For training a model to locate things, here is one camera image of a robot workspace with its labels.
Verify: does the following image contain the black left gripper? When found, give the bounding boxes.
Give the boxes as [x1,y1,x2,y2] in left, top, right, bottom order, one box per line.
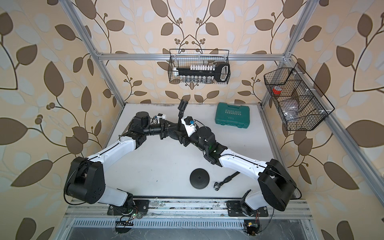
[141,118,178,139]

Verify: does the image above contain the black round stand base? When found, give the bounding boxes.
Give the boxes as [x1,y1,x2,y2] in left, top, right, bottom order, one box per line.
[167,124,188,141]

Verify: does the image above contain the black microphone stand pole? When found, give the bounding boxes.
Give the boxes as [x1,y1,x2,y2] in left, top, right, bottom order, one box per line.
[178,99,189,129]

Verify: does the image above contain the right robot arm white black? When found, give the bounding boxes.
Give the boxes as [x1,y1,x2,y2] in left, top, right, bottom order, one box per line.
[178,125,297,216]

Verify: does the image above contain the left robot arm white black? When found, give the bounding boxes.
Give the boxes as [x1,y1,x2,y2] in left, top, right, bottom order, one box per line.
[63,112,181,216]

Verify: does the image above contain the green plastic tool case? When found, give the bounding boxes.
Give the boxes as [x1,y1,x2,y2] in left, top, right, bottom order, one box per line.
[215,103,250,129]

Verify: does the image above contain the red item in basket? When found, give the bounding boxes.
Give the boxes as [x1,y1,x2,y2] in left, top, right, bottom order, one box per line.
[273,86,283,96]

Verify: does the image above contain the plastic bag in basket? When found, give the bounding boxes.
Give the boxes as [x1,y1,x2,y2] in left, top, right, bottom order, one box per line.
[280,99,299,121]

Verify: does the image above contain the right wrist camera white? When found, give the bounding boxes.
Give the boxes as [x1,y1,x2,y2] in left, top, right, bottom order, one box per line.
[182,116,197,137]

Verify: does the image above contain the black wire basket back wall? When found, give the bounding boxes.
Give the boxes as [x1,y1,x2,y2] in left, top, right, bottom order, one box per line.
[168,48,231,84]

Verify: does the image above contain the black wire basket wall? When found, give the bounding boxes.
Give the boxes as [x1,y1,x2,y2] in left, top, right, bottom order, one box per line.
[264,63,335,131]
[168,48,231,84]

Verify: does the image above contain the socket set rail black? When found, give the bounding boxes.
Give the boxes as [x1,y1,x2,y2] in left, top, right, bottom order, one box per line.
[168,62,231,84]

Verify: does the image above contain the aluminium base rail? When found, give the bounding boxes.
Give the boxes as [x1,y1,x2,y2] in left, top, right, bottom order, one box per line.
[65,198,313,230]

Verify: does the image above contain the black wire basket right wall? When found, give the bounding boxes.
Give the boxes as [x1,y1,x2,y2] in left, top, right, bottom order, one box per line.
[264,63,335,131]

